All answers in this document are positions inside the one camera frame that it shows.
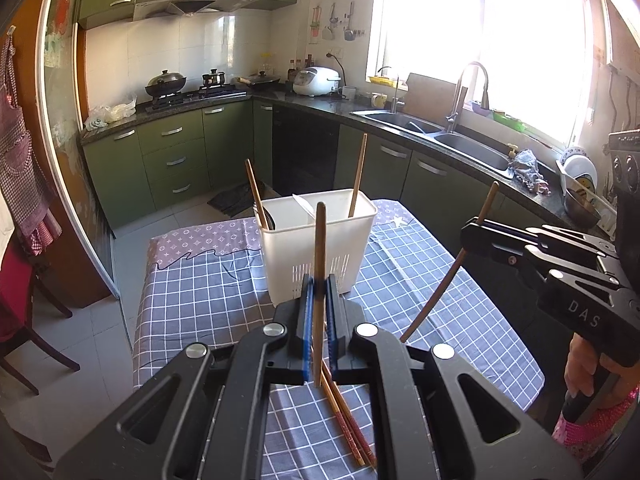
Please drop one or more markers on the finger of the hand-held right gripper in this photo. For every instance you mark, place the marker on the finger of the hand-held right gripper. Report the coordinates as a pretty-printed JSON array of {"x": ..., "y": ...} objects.
[
  {"x": 575, "y": 242},
  {"x": 515, "y": 252}
]

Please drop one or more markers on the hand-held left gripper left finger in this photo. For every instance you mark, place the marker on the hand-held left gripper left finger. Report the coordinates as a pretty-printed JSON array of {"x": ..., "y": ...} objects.
[{"x": 307, "y": 340}]

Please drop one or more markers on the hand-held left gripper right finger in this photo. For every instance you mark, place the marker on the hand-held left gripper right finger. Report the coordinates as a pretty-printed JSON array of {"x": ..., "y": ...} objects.
[{"x": 336, "y": 360}]

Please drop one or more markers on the red patterned wooden chopstick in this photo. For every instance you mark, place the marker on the red patterned wooden chopstick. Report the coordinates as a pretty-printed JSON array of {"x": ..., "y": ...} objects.
[
  {"x": 359, "y": 435},
  {"x": 348, "y": 435}
]

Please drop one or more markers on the white plastic utensil holder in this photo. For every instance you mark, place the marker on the white plastic utensil holder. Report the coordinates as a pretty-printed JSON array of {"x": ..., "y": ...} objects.
[{"x": 290, "y": 255}]

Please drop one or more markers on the black spoon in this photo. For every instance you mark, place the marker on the black spoon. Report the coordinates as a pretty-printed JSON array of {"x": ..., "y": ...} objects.
[{"x": 265, "y": 217}]

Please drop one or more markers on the person's right forearm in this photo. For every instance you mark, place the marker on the person's right forearm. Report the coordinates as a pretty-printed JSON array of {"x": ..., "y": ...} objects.
[{"x": 600, "y": 435}]

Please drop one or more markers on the person's right hand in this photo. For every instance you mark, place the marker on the person's right hand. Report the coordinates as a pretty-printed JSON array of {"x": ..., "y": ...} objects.
[{"x": 581, "y": 367}]

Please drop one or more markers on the dish rack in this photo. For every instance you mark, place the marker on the dish rack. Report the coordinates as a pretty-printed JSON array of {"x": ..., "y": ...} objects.
[{"x": 600, "y": 205}]

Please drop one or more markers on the white plate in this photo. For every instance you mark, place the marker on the white plate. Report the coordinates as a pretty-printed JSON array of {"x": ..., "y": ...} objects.
[{"x": 580, "y": 167}]

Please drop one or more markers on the crumpled rag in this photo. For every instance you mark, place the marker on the crumpled rag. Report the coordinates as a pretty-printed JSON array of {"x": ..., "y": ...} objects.
[{"x": 527, "y": 170}]

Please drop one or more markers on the steel double sink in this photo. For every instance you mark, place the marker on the steel double sink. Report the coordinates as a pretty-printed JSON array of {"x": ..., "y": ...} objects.
[{"x": 470, "y": 150}]

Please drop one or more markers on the blue checkered tablecloth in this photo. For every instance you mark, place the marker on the blue checkered tablecloth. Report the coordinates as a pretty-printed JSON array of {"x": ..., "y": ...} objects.
[{"x": 200, "y": 285}]

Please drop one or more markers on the green plastic container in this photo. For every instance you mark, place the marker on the green plastic container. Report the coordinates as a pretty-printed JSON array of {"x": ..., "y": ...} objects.
[{"x": 510, "y": 121}]

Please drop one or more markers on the purple dish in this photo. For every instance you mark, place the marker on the purple dish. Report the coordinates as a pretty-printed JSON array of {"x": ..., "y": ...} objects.
[{"x": 482, "y": 108}]

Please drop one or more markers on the dark floor mat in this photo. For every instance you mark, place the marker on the dark floor mat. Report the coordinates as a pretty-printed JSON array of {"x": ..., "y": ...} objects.
[{"x": 235, "y": 200}]

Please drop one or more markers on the tall steel faucet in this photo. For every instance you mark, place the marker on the tall steel faucet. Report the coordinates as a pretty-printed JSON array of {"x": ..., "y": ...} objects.
[{"x": 455, "y": 105}]

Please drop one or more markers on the wooden cutting board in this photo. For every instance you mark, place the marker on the wooden cutting board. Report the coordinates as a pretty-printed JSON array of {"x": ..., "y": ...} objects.
[{"x": 430, "y": 92}]

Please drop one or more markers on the small steel faucet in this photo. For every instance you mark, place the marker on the small steel faucet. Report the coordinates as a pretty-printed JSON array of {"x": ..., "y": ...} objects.
[{"x": 396, "y": 96}]

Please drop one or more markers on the yellow mug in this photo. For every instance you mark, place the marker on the yellow mug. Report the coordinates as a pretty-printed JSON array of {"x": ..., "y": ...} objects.
[{"x": 379, "y": 101}]

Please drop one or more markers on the kitchen window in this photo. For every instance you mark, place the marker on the kitchen window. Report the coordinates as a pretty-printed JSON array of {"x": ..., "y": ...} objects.
[{"x": 475, "y": 40}]

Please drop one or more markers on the yellow tray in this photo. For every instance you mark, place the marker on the yellow tray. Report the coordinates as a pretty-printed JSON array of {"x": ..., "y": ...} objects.
[{"x": 384, "y": 80}]

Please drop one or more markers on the green base cabinets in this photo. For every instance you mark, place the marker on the green base cabinets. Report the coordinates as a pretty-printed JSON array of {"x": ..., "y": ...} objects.
[{"x": 115, "y": 180}]

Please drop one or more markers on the white rice cooker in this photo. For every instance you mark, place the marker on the white rice cooker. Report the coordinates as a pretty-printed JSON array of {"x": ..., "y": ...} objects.
[{"x": 316, "y": 82}]

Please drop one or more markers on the black frying pan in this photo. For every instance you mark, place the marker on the black frying pan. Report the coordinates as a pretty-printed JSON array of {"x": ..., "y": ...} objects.
[{"x": 262, "y": 80}]

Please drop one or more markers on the gas stove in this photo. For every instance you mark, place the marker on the gas stove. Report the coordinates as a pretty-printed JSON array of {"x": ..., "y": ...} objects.
[{"x": 195, "y": 97}]

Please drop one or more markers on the condiment bottles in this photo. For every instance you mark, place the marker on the condiment bottles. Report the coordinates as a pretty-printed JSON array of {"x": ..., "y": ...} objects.
[{"x": 299, "y": 66}]

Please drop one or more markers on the hanging ladle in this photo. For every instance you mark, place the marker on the hanging ladle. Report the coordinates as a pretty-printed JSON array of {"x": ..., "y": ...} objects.
[{"x": 349, "y": 32}]

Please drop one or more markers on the small black kettle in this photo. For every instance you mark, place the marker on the small black kettle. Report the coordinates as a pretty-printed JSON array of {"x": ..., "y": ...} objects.
[{"x": 214, "y": 79}]

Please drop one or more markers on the wooden chair with red cushion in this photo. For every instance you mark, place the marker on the wooden chair with red cushion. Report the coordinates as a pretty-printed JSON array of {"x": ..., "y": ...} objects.
[{"x": 20, "y": 300}]

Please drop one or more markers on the black wok with lid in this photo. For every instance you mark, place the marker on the black wok with lid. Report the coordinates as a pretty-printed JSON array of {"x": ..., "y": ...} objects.
[{"x": 166, "y": 84}]

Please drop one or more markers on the white plastic bag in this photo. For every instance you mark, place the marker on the white plastic bag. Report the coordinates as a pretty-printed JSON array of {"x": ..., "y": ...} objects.
[{"x": 110, "y": 114}]

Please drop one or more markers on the sliding glass door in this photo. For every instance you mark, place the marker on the sliding glass door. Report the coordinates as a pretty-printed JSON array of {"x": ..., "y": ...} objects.
[{"x": 65, "y": 110}]

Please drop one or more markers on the checkered apron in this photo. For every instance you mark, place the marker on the checkered apron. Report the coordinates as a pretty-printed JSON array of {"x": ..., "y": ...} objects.
[{"x": 22, "y": 160}]

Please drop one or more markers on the wall socket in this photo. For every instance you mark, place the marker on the wall socket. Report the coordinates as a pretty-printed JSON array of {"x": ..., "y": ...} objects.
[{"x": 334, "y": 53}]

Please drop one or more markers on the hanging wall decoration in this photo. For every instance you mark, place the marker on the hanging wall decoration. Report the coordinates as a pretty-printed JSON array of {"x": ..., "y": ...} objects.
[{"x": 315, "y": 24}]

